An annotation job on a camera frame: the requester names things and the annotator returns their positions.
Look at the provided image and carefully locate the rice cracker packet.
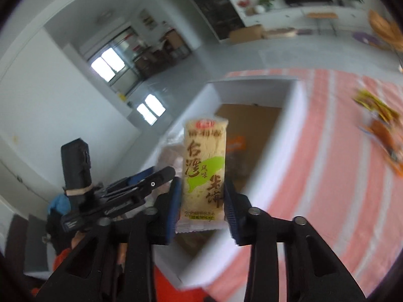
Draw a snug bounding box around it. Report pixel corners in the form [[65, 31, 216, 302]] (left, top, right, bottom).
[[176, 117, 228, 233]]

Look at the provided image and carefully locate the striped orange tablecloth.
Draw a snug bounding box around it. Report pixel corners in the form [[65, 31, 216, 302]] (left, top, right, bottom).
[[175, 67, 403, 302]]

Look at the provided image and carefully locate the orange snack bag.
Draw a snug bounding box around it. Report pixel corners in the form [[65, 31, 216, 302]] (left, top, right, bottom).
[[360, 119, 402, 177]]

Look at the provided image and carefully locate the white storage box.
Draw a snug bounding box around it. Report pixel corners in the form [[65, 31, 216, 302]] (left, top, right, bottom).
[[108, 78, 306, 290]]

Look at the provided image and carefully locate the small yellow snack packet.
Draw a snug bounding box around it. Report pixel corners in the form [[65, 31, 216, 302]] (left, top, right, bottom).
[[352, 89, 400, 125]]

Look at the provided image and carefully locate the dark wooden cabinet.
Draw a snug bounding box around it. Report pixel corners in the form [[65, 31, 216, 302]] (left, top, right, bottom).
[[193, 0, 245, 40]]

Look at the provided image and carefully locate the orange lounge chair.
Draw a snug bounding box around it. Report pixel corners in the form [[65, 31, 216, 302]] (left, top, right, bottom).
[[369, 10, 403, 52]]

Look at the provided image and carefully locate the red flower vase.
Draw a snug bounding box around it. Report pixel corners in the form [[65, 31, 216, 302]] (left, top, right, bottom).
[[236, 0, 251, 14]]

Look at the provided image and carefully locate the small wooden bench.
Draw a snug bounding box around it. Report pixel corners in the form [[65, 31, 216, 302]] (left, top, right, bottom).
[[305, 12, 339, 35]]

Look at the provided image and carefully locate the white TV cabinet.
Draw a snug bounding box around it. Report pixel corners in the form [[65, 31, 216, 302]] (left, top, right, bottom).
[[243, 6, 371, 31]]

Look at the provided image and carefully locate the potted plant left of TV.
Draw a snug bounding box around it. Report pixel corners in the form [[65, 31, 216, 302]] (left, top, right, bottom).
[[257, 0, 275, 12]]

